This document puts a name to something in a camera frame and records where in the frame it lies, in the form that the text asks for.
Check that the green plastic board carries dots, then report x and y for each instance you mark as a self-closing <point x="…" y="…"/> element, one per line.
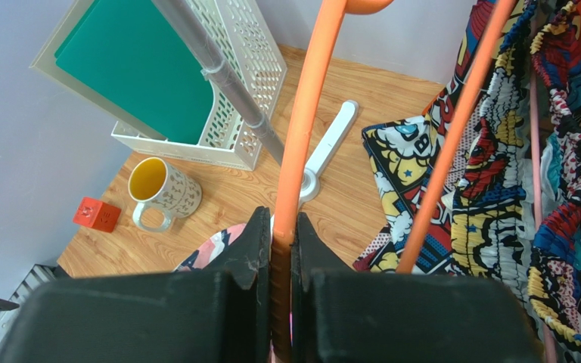
<point x="128" y="53"/>

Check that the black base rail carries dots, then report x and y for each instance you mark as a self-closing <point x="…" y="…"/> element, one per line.
<point x="9" y="308"/>

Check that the pink shark print shorts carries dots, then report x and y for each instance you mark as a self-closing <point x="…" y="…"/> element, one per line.
<point x="210" y="249"/>

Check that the metal clothes rack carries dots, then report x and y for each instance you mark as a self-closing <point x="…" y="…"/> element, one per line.
<point x="215" y="67"/>

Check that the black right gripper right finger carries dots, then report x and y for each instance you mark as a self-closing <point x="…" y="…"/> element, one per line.
<point x="341" y="315"/>

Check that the yellow cup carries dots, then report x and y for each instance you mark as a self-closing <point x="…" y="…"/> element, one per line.
<point x="156" y="184"/>

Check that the pink plastic hanger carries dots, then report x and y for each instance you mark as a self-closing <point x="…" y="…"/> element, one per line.
<point x="549" y="343"/>

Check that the comic print shorts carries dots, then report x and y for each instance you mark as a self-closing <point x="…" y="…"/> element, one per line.
<point x="483" y="225"/>

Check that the red cube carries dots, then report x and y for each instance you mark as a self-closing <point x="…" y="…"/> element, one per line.
<point x="97" y="214"/>

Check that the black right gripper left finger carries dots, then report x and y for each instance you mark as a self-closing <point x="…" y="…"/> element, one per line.
<point x="216" y="314"/>

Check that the orange plastic hanger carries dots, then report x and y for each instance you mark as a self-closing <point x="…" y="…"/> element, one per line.
<point x="312" y="78"/>

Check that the white plastic file rack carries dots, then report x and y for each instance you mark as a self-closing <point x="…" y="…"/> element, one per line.
<point x="244" y="66"/>

